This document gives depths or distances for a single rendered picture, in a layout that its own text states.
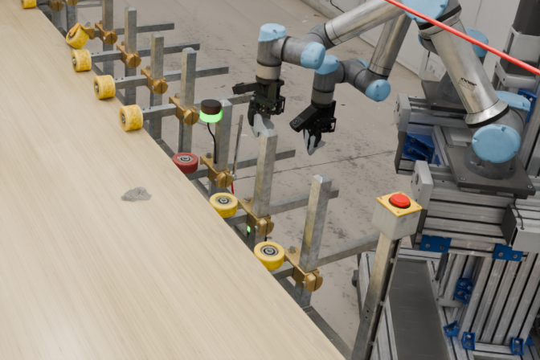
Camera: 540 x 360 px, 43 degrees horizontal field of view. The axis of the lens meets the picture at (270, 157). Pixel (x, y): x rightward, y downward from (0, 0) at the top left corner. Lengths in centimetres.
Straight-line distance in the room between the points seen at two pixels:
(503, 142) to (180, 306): 91
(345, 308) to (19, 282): 167
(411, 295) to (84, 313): 158
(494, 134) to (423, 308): 114
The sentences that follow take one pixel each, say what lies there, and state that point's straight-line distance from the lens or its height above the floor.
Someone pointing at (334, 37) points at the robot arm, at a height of 133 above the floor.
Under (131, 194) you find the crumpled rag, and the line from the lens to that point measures 195.
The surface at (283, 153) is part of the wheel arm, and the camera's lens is 231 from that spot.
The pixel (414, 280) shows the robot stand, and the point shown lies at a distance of 293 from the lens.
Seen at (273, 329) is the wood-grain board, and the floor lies 90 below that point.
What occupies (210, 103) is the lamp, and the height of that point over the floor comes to 111.
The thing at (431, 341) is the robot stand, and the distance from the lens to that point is 268.
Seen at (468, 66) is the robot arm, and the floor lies 138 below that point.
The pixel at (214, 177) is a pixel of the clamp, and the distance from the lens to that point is 215.
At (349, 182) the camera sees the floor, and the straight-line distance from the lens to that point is 386.
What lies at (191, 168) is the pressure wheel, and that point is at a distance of 211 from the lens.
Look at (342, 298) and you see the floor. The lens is 307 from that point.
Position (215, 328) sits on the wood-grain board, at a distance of 156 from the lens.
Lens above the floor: 200
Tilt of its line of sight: 30 degrees down
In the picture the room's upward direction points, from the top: 7 degrees clockwise
